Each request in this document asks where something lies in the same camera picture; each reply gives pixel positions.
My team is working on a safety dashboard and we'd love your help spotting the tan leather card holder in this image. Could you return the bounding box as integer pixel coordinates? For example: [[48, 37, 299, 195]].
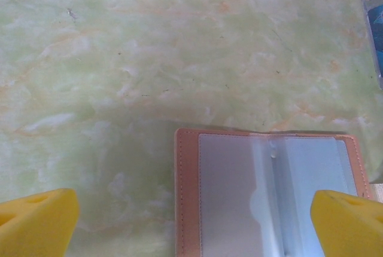
[[174, 127, 383, 257]]

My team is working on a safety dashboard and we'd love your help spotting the blue credit card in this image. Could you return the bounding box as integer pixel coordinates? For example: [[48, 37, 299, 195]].
[[366, 4, 383, 56]]

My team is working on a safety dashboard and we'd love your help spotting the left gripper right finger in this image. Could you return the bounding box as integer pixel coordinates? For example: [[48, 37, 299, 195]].
[[309, 189, 383, 257]]

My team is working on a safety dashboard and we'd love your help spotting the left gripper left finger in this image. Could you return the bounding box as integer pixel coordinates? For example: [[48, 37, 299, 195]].
[[0, 188, 80, 257]]

